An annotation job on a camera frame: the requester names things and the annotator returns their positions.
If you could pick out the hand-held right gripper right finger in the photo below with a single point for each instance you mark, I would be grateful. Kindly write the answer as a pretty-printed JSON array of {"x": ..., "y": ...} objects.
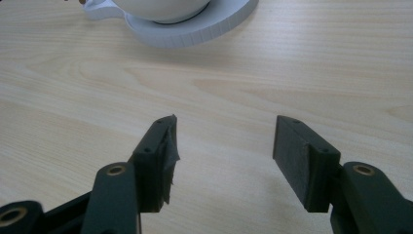
[{"x": 302, "y": 162}]

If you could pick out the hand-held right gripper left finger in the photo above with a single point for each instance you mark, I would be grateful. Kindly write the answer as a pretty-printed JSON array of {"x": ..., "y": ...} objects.
[{"x": 152, "y": 162}]

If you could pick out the white stand with pole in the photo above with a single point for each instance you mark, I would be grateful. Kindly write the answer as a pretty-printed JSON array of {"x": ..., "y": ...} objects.
[{"x": 195, "y": 31}]

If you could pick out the shiny white bowl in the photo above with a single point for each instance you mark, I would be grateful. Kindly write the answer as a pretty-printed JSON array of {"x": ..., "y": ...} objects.
[{"x": 162, "y": 11}]

